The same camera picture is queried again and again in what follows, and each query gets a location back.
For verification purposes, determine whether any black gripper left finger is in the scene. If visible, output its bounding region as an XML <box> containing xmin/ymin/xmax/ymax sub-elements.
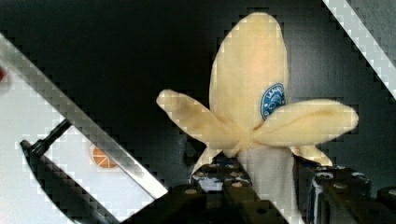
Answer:
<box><xmin>121</xmin><ymin>154</ymin><xmax>289</xmax><ymax>224</ymax></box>

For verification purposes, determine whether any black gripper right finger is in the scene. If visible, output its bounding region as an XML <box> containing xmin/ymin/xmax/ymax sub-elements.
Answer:
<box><xmin>293</xmin><ymin>157</ymin><xmax>396</xmax><ymax>224</ymax></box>

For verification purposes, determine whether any yellow plush peeled banana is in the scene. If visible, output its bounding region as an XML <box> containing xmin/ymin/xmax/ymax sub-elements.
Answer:
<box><xmin>156</xmin><ymin>12</ymin><xmax>359</xmax><ymax>224</ymax></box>

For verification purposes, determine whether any orange slice toy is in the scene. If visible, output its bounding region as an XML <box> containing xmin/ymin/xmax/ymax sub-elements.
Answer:
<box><xmin>90</xmin><ymin>145</ymin><xmax>118</xmax><ymax>170</ymax></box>

